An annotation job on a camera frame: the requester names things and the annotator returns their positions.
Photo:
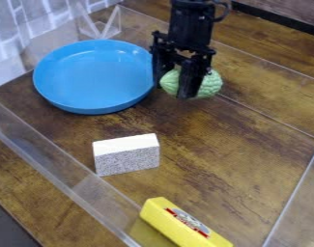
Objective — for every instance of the clear acrylic enclosure wall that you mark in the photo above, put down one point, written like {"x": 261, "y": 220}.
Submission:
{"x": 99, "y": 199}

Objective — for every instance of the black baseboard strip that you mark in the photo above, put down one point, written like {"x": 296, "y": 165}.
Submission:
{"x": 292, "y": 13}

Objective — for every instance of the white grey speckled sponge block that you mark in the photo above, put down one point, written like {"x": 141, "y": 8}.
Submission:
{"x": 126, "y": 154}

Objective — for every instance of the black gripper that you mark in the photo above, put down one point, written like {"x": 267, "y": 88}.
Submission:
{"x": 189, "y": 33}

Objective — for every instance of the blue round tray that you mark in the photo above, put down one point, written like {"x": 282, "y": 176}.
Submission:
{"x": 94, "y": 77}

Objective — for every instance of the green bitter gourd toy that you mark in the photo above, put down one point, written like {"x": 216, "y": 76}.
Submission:
{"x": 210, "y": 84}

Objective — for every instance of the white mesh curtain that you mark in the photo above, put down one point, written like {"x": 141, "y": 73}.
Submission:
{"x": 35, "y": 26}

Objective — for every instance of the yellow rectangular box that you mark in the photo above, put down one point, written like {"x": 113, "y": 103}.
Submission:
{"x": 178, "y": 226}

